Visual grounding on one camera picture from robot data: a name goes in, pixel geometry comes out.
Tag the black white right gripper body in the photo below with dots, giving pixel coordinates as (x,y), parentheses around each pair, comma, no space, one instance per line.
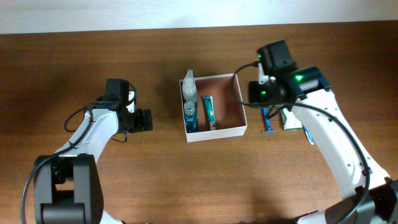
(264,90)

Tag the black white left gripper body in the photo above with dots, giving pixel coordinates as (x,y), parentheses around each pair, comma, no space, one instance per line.
(137,121)

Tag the white green sachet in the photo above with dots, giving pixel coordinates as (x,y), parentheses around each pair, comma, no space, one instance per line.
(290,122)

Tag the blue disposable razor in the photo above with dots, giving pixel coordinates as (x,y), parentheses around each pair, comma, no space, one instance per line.
(267,122)

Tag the blue white toothbrush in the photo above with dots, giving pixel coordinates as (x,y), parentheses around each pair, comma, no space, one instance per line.
(308,135)

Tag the purple spray bottle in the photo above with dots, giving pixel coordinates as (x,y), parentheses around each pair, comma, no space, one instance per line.
(189,89)

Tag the teal mouthwash bottle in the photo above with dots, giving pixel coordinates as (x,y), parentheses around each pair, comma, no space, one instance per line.
(190,116)

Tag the green red toothpaste tube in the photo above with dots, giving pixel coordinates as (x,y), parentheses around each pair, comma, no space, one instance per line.
(208,103)

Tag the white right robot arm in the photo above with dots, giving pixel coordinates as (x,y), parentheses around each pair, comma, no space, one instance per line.
(368,193)

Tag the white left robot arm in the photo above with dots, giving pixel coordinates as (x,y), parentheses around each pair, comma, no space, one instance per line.
(67,186)

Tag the pink open cardboard box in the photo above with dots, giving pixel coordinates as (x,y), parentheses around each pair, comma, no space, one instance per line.
(230,116)

